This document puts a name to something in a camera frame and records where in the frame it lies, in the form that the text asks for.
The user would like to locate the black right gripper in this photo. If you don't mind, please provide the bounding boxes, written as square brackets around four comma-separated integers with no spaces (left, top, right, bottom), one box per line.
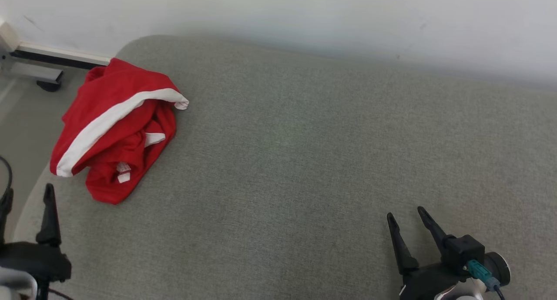
[387,206,471,300]

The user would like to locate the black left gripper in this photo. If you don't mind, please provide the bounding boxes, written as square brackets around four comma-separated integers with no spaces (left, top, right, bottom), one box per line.
[0,183,72,288]

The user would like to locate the red shorts with white waistband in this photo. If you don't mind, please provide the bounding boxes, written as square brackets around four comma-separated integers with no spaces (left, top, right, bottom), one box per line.
[50,57,190,205]

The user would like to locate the grey fabric sofa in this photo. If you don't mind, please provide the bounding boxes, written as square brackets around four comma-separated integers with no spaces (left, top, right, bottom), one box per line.
[10,34,557,300]

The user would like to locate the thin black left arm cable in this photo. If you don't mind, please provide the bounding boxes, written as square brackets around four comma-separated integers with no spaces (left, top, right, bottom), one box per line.
[0,156,13,194]

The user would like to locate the black cable with teal plug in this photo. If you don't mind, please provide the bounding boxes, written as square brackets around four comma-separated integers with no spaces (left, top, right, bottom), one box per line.
[466,260,505,300]

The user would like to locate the grey metal frame black foot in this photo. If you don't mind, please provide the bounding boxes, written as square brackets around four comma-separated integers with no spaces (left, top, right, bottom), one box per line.
[0,50,64,93]

